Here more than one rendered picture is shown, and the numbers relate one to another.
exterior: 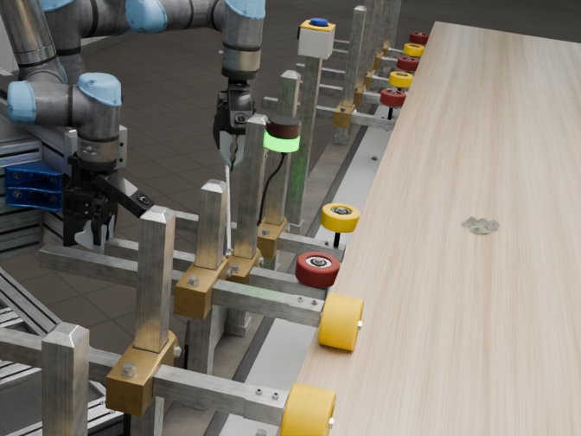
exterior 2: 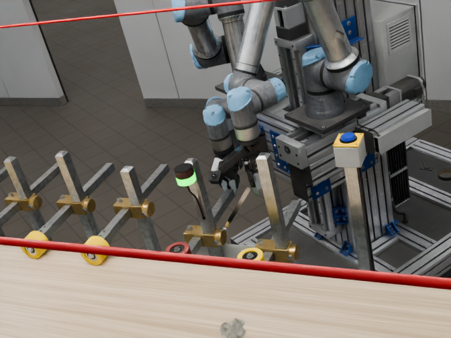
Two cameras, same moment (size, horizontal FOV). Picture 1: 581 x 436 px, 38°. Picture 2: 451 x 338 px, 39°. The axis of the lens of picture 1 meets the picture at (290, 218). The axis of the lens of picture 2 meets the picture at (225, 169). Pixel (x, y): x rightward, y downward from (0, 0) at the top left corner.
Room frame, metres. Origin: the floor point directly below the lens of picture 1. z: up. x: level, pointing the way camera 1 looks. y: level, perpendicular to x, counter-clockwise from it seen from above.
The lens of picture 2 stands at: (2.14, -1.53, 2.05)
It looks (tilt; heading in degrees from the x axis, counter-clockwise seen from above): 29 degrees down; 110
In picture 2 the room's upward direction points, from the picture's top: 14 degrees counter-clockwise
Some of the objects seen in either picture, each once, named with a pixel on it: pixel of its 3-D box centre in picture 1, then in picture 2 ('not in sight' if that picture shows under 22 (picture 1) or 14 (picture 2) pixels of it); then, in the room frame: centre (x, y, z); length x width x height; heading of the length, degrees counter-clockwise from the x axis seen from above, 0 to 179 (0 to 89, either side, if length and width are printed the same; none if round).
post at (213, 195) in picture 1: (204, 316); (145, 225); (1.20, 0.12, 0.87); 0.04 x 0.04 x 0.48; 80
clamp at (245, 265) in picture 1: (241, 270); (205, 237); (1.42, 0.08, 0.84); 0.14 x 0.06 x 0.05; 170
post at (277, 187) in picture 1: (278, 180); (276, 220); (1.69, 0.04, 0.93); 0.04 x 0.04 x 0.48; 80
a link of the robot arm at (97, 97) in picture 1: (97, 106); (215, 122); (1.45, 0.37, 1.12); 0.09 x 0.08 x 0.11; 105
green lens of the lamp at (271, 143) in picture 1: (282, 140); (186, 178); (1.44, 0.03, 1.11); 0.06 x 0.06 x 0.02
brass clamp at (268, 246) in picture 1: (270, 235); (277, 251); (1.67, 0.04, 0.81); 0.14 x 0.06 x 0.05; 170
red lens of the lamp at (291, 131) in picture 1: (284, 126); (184, 171); (1.44, 0.03, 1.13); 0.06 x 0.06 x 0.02
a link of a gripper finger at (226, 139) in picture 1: (225, 146); not in sight; (1.63, 0.15, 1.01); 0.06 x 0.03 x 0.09; 10
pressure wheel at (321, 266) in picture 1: (315, 286); (180, 262); (1.38, -0.06, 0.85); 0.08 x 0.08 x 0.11
